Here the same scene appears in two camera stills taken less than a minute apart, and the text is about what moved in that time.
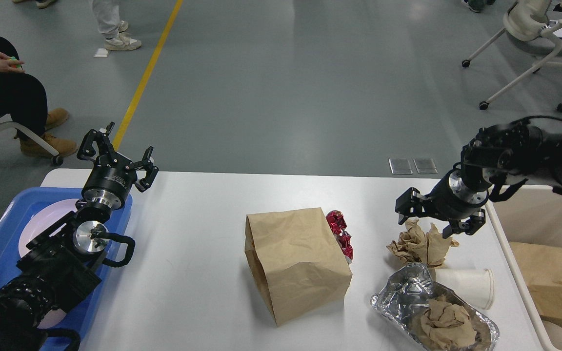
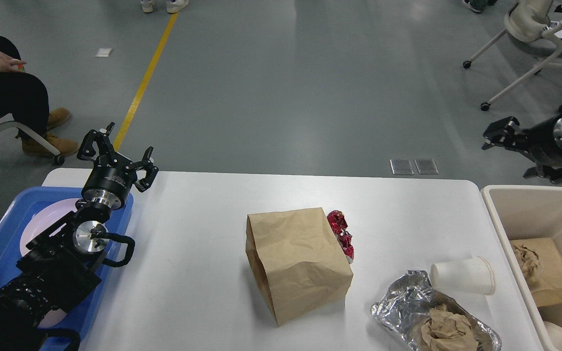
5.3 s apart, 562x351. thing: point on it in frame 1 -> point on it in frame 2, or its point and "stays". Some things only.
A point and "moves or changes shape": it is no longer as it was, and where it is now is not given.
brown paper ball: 430,248 -> 529,262
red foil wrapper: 337,224 stays
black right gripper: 452,200 -> 548,142
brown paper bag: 559,278 moves or changes shape
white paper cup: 561,338 stays
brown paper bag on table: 296,261 stays
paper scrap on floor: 101,52 stays
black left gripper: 111,179 stays
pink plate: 43,219 stays
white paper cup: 475,286 moves or changes shape
